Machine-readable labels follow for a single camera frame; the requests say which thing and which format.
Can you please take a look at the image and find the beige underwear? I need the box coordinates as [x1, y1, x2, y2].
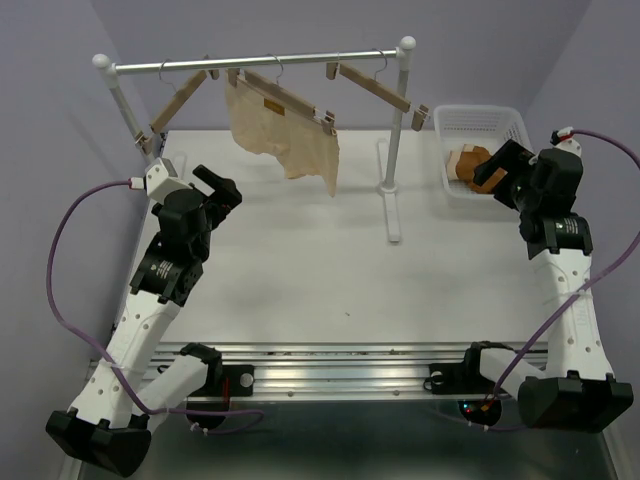
[225, 78, 340, 197]

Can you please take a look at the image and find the wooden clip hanger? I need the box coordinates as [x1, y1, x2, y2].
[136, 60, 220, 157]
[226, 54, 336, 136]
[325, 61, 430, 132]

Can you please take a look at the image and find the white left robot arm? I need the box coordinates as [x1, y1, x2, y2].
[46, 158, 242, 478]

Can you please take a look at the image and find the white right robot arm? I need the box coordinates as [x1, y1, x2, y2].
[423, 129, 639, 433]

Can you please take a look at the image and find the brown underwear in basket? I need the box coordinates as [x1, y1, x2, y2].
[445, 144, 492, 194]

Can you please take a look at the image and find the white plastic basket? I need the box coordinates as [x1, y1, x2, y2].
[432, 104, 534, 208]

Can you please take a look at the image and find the white clothes rack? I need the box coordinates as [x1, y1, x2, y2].
[92, 36, 429, 244]

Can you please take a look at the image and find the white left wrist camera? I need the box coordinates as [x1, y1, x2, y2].
[144, 157, 192, 205]

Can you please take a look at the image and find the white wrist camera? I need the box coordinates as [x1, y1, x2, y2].
[550, 127, 582, 158]
[144, 157, 192, 205]

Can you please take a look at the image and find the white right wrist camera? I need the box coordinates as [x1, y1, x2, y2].
[550, 127, 582, 158]

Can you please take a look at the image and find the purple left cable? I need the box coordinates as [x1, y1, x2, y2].
[51, 179, 265, 436]

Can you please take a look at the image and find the purple cable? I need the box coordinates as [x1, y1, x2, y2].
[467, 128, 640, 431]
[51, 179, 265, 436]

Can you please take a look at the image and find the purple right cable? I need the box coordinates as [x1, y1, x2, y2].
[467, 128, 640, 431]

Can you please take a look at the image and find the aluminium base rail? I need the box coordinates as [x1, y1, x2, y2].
[207, 342, 470, 403]

